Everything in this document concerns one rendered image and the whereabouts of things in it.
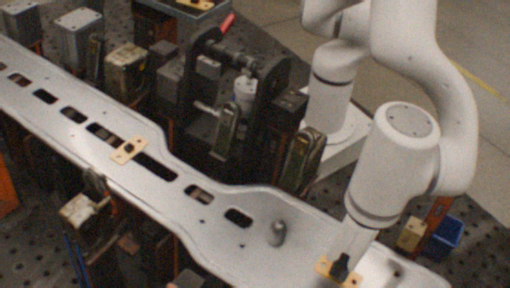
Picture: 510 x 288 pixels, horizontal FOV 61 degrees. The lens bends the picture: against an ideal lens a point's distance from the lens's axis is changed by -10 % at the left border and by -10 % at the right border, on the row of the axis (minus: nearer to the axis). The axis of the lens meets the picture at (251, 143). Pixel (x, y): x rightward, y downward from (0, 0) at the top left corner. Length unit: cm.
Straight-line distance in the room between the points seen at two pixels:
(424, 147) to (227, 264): 40
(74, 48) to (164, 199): 47
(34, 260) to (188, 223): 48
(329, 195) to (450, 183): 75
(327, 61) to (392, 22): 63
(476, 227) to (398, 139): 94
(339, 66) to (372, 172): 64
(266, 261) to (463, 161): 37
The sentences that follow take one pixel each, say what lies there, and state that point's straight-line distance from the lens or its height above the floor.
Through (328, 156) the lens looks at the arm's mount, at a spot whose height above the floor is 79.
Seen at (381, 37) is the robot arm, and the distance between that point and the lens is 60.
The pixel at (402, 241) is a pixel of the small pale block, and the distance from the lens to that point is 87.
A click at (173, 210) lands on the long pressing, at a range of 86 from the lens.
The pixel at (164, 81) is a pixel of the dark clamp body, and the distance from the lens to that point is 103.
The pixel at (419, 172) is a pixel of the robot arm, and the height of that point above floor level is 130.
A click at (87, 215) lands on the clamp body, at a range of 81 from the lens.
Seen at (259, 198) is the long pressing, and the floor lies 100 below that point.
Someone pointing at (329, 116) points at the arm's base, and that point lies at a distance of 130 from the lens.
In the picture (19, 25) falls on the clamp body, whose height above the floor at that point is 102.
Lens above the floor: 167
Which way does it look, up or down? 43 degrees down
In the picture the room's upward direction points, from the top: 9 degrees clockwise
